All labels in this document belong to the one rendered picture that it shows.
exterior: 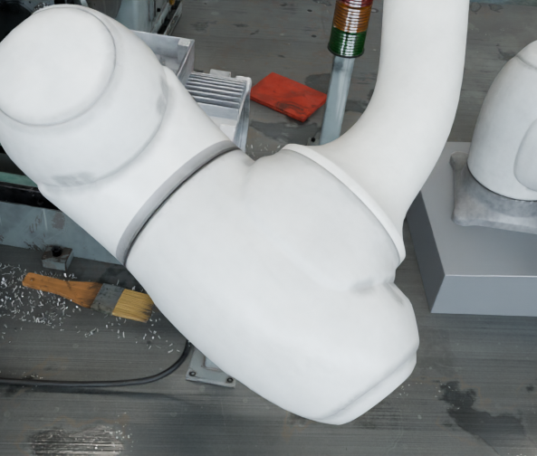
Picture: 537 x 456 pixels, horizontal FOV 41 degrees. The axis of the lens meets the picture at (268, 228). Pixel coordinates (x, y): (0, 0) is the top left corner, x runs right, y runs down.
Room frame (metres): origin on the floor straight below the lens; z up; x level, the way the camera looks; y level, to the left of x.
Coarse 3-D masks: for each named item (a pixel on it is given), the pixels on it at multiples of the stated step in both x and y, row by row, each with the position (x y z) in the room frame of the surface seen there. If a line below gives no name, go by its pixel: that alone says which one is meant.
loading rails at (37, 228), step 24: (0, 144) 0.87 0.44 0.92; (0, 168) 0.87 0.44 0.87; (0, 192) 0.77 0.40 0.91; (24, 192) 0.77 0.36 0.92; (0, 216) 0.77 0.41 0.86; (24, 216) 0.77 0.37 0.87; (48, 216) 0.76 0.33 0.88; (0, 240) 0.77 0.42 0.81; (24, 240) 0.77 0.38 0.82; (48, 240) 0.76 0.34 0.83; (72, 240) 0.76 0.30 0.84; (48, 264) 0.73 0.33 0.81; (120, 264) 0.76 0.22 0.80
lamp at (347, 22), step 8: (336, 0) 1.11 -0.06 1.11; (336, 8) 1.10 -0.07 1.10; (344, 8) 1.08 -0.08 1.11; (352, 8) 1.08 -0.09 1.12; (360, 8) 1.08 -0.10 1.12; (368, 8) 1.09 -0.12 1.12; (336, 16) 1.09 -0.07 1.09; (344, 16) 1.08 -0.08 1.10; (352, 16) 1.08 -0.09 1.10; (360, 16) 1.08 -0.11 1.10; (368, 16) 1.10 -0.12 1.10; (336, 24) 1.09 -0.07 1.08; (344, 24) 1.08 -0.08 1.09; (352, 24) 1.08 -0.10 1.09; (360, 24) 1.08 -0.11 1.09; (368, 24) 1.10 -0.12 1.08; (352, 32) 1.08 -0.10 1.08; (360, 32) 1.09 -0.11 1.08
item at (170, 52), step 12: (144, 36) 0.87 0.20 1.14; (156, 36) 0.87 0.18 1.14; (168, 36) 0.87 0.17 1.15; (156, 48) 0.87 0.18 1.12; (168, 48) 0.87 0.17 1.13; (180, 48) 0.85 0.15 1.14; (192, 48) 0.86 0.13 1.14; (168, 60) 0.86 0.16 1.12; (180, 60) 0.85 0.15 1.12; (192, 60) 0.86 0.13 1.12; (180, 72) 0.79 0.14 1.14
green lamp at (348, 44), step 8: (336, 32) 1.09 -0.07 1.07; (344, 32) 1.08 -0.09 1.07; (336, 40) 1.09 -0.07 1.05; (344, 40) 1.08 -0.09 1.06; (352, 40) 1.08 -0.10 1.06; (360, 40) 1.09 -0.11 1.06; (336, 48) 1.09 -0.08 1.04; (344, 48) 1.08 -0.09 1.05; (352, 48) 1.08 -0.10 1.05; (360, 48) 1.09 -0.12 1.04
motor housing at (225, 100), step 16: (192, 80) 0.83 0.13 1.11; (208, 80) 0.84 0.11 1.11; (224, 80) 0.85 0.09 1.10; (240, 80) 0.85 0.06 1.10; (192, 96) 0.79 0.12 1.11; (208, 96) 0.80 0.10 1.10; (224, 96) 0.80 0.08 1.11; (240, 96) 0.81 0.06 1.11; (208, 112) 0.78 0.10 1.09; (224, 112) 0.78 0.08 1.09; (240, 112) 0.79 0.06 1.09; (240, 128) 0.89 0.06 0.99; (240, 144) 0.88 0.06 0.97
